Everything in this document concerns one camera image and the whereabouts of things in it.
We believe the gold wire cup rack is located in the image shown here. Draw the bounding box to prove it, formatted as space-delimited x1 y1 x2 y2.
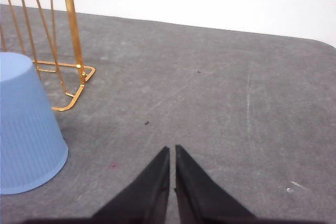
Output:
1 0 95 111

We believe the blue ribbed plastic cup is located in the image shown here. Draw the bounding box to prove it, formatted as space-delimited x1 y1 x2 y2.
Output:
0 51 68 195

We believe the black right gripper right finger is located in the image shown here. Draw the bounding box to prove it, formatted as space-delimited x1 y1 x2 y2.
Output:
174 145 284 224

